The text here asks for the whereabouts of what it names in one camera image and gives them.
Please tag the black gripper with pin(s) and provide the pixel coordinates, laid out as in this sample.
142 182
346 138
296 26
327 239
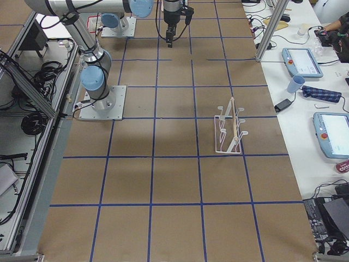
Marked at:
171 18

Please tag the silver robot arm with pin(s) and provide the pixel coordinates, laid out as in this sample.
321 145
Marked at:
98 61

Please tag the blue cup on desk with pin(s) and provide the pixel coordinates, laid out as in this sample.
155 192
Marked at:
295 84

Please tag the teach pendant far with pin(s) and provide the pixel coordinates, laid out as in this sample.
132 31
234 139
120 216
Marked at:
301 61

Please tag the teach pendant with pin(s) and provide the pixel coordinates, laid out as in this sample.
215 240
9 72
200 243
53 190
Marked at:
301 61
332 133

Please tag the black power adapter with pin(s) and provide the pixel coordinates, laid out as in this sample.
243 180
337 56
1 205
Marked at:
284 104

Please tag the person at desk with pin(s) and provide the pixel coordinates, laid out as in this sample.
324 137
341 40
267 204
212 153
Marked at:
335 35

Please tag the blue plaid folded umbrella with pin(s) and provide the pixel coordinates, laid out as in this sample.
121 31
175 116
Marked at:
321 94

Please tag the teach pendant near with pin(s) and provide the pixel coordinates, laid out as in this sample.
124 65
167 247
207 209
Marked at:
332 133

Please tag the aluminium frame post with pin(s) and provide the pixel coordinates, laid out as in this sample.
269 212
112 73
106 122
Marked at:
278 8

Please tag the white wire cup rack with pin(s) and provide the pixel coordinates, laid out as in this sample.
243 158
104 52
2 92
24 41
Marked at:
227 132

